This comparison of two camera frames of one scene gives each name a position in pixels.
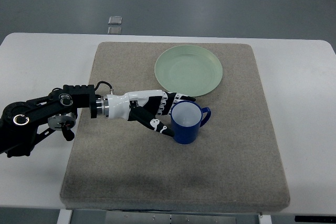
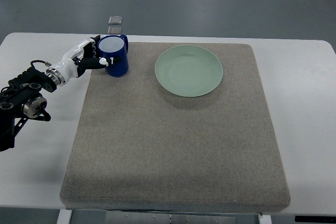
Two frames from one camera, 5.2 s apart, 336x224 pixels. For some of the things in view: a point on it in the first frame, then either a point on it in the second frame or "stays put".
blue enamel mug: x=187 y=117 → x=115 y=46
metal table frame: x=71 y=216 stays put
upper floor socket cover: x=115 y=20 stays put
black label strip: x=315 y=219 stays put
